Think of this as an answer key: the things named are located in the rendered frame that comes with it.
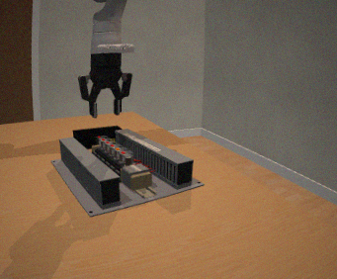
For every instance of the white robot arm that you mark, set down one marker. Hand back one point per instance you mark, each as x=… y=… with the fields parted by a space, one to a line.
x=107 y=25

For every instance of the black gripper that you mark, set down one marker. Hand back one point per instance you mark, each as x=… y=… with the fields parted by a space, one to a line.
x=103 y=78

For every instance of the black parts tray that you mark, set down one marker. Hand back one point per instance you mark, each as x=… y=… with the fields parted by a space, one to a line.
x=87 y=137

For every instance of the black relay socket row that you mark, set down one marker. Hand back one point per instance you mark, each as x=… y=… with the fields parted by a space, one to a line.
x=107 y=162

